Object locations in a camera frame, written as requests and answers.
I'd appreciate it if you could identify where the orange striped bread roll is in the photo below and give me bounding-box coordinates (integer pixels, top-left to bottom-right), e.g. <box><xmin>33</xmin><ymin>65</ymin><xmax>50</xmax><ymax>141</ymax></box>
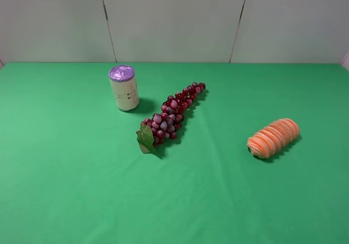
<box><xmin>246</xmin><ymin>118</ymin><xmax>300</xmax><ymax>159</ymax></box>

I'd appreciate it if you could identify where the purple-topped trash bag roll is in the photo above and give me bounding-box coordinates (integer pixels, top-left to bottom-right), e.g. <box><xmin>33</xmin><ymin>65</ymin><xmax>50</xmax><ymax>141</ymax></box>
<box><xmin>109</xmin><ymin>65</ymin><xmax>140</xmax><ymax>112</ymax></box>

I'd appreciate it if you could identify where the red grape bunch with leaf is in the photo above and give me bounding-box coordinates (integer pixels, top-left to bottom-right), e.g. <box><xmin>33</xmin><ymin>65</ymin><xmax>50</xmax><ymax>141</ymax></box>
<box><xmin>136</xmin><ymin>82</ymin><xmax>206</xmax><ymax>154</ymax></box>

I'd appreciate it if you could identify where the green tablecloth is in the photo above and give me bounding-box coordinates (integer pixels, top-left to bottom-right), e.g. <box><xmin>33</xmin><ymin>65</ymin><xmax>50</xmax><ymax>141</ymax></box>
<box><xmin>1</xmin><ymin>63</ymin><xmax>348</xmax><ymax>243</ymax></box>

